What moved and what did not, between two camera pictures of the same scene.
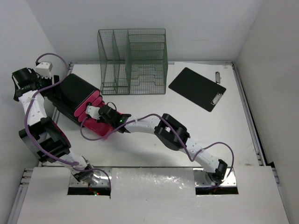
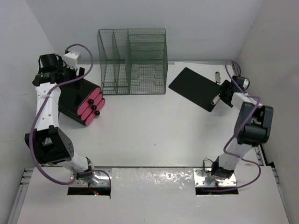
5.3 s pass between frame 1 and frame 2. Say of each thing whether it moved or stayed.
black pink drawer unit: moved
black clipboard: stayed
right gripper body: moved
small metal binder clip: stayed
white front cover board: stayed
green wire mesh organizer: stayed
